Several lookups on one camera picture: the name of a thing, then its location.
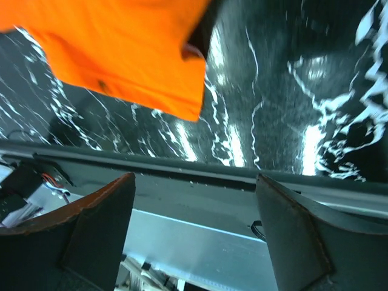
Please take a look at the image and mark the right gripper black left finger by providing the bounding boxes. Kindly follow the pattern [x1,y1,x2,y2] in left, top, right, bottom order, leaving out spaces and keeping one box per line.
[1,173,136,291]

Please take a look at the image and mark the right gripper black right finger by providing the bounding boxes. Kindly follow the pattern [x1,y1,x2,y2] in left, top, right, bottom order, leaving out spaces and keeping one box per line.
[255,175,387,290]

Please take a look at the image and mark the orange t shirt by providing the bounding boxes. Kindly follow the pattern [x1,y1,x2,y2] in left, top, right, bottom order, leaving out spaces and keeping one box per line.
[1,1,209,122]

